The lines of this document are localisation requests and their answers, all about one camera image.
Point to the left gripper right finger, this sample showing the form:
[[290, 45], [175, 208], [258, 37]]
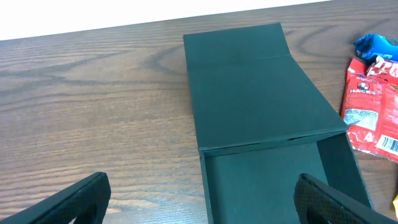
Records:
[[316, 202]]

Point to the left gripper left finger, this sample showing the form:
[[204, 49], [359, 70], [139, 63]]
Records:
[[83, 202]]

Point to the yellow snack bag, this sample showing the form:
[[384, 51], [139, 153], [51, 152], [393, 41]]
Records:
[[395, 204]]

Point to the black cardboard gift box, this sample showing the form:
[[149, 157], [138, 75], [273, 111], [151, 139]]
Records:
[[260, 123]]

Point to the red snack bag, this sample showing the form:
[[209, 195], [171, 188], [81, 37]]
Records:
[[370, 110]]

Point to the blue Oreo cookie pack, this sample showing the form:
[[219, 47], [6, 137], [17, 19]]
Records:
[[370, 46]]

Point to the red KitKat bar wrapper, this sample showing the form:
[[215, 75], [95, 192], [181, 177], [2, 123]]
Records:
[[383, 66]]

